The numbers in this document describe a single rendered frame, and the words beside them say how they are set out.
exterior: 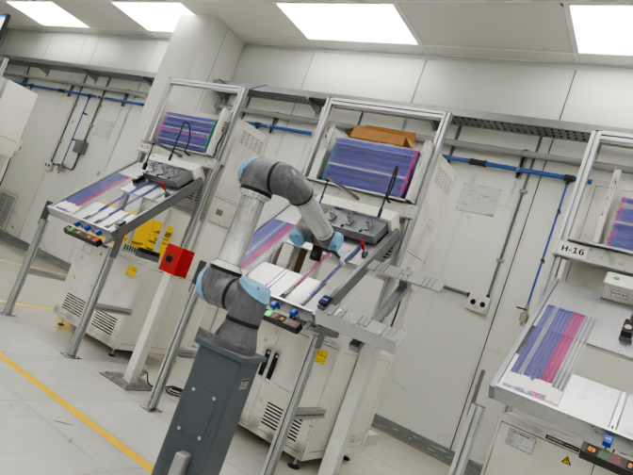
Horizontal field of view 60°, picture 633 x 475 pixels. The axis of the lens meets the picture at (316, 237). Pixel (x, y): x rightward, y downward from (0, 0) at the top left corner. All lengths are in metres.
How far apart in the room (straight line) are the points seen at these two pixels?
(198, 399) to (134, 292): 1.80
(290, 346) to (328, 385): 0.28
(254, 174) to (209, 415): 0.79
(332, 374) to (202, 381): 0.94
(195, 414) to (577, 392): 1.25
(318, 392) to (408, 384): 1.66
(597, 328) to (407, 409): 2.16
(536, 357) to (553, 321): 0.22
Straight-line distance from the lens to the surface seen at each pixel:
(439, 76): 4.87
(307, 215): 1.97
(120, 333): 3.58
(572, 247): 2.56
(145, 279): 3.55
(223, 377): 1.79
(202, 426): 1.83
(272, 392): 2.79
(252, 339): 1.82
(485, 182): 4.35
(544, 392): 2.05
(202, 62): 5.86
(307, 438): 2.69
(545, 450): 2.34
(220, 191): 3.79
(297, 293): 2.47
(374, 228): 2.70
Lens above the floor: 0.84
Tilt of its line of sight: 5 degrees up
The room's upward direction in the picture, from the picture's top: 20 degrees clockwise
